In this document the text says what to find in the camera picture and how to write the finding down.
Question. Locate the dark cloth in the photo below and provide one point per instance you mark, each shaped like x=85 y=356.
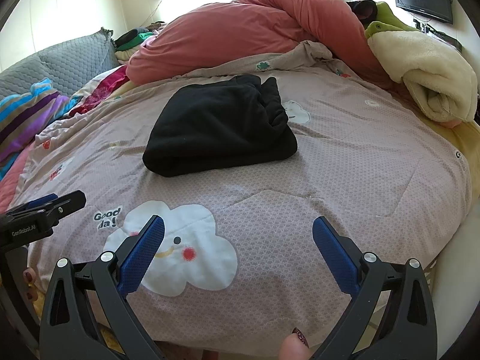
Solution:
x=362 y=7

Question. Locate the stack of folded clothes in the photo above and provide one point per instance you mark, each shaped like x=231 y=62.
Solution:
x=131 y=41

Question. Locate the beige printed quilt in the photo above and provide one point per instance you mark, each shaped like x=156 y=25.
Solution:
x=281 y=195

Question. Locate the magenta cloth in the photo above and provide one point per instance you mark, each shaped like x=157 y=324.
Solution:
x=101 y=93

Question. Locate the pink duvet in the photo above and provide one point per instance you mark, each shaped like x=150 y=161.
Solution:
x=243 y=30

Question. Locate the person's right hand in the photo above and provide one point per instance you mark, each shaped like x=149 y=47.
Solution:
x=296 y=345

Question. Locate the green cloth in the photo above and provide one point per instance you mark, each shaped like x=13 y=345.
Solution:
x=386 y=15

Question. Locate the dark wall shelf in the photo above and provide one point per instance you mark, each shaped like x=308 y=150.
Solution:
x=438 y=32

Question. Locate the person's left hand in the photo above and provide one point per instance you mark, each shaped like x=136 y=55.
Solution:
x=32 y=288

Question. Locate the grey quilted pillow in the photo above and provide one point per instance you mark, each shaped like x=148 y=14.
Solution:
x=63 y=63

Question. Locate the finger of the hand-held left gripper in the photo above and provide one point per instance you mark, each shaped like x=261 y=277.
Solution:
x=43 y=200
x=71 y=198

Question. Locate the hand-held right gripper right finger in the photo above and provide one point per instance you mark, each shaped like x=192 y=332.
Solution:
x=333 y=255

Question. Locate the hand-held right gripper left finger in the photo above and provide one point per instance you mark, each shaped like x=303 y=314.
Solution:
x=144 y=251

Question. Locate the cream fleece blanket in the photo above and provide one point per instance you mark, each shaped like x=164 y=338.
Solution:
x=431 y=71

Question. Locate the black sweater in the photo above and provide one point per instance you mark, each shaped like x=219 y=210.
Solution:
x=217 y=131

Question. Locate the pink quilted blanket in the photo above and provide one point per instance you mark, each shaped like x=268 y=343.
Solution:
x=13 y=180

